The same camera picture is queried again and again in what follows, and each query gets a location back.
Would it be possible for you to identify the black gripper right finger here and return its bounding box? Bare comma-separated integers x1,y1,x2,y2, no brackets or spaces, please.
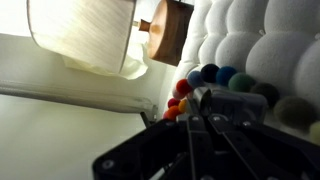
193,87,320,180

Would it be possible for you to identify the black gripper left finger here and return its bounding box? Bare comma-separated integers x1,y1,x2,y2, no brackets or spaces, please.
92,96,205,180

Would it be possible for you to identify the multicolour felt ball garland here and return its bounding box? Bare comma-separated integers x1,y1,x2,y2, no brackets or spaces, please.
162,63,320,146

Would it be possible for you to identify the large white tufted cushion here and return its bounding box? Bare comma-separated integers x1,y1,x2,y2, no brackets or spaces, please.
159,0,320,143

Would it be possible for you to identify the cream shade wooden table lamp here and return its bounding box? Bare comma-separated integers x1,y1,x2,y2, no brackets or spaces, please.
26,0,195,76

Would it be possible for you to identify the black wall trim strip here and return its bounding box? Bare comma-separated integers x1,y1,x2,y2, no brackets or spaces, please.
139,111,158,130

